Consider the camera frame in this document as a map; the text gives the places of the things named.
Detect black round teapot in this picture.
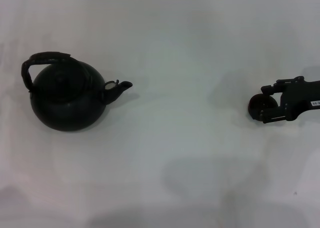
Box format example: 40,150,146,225
21,51,134,133

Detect black teapot lid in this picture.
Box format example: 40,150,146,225
46,69,76,103

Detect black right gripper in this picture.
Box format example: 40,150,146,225
258,75,320,124

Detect small black teacup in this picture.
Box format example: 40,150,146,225
248,93,278,121

